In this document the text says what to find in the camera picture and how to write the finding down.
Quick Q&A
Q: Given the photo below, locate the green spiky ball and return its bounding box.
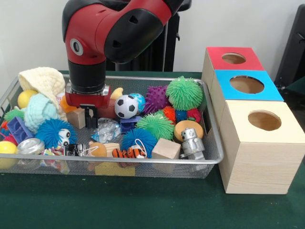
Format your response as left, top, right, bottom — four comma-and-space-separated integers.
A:
136, 113, 175, 141

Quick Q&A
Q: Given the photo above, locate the small wooden block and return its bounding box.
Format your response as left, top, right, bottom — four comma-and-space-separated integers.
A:
152, 138, 182, 160
67, 108, 87, 130

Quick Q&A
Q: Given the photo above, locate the toy hamburger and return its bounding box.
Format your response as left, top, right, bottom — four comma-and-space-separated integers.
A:
173, 120, 204, 143

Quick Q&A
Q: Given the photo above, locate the black chair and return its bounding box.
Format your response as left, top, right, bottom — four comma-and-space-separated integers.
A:
275, 4, 305, 96

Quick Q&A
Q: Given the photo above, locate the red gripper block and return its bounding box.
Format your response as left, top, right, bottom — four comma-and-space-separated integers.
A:
64, 85, 112, 129

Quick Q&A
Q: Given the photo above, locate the light teal knitted cloth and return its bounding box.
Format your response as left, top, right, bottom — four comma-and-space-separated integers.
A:
24, 93, 61, 133

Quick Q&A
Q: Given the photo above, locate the green furry ball with eyes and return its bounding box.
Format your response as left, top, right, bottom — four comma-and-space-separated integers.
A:
165, 76, 203, 111

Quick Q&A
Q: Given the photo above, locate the silver metal can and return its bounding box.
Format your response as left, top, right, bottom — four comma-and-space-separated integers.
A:
17, 138, 45, 156

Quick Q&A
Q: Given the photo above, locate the dark green table cloth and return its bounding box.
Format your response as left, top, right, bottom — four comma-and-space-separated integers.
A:
0, 70, 305, 229

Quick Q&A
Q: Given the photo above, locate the shallow clear mesh bin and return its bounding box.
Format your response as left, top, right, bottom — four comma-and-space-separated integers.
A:
0, 75, 224, 178

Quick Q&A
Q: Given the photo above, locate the yellow smiley face ball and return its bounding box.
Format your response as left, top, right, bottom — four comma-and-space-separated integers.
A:
18, 89, 39, 109

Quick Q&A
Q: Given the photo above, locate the clear crumpled plastic packet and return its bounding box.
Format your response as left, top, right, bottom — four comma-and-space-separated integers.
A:
91, 118, 122, 144

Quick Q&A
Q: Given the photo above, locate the purple toy block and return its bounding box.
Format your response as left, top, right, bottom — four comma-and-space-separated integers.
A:
119, 116, 142, 134

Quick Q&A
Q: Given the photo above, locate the blue spiky ball with eyes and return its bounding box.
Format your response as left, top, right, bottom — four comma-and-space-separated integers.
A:
35, 118, 77, 149

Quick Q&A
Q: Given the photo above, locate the purple spiky ball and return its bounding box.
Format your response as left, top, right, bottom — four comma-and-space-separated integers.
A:
144, 85, 170, 115

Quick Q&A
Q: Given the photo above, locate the cream knitted cloth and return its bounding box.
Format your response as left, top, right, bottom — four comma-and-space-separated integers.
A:
18, 67, 66, 120

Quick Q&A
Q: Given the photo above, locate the orange toy building block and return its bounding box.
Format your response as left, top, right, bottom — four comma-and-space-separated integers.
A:
59, 94, 78, 114

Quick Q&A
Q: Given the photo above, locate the black and white soccer ball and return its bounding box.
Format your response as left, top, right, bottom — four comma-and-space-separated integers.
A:
114, 94, 139, 119

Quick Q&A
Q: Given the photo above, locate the small brown basketball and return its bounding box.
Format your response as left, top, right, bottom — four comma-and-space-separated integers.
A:
98, 99, 118, 119

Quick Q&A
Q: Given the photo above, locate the plain yellow ball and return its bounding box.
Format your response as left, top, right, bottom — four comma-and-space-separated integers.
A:
0, 141, 17, 168

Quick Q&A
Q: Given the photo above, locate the silver toy robot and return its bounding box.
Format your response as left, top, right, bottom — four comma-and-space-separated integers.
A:
180, 128, 206, 161

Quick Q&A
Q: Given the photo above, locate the globe print ball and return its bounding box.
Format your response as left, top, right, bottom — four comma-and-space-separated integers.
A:
130, 93, 146, 113

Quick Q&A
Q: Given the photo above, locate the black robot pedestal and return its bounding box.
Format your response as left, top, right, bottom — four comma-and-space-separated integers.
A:
114, 0, 192, 72

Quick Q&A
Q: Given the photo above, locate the wooden box with three holes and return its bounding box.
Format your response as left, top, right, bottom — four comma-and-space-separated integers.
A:
200, 46, 305, 195

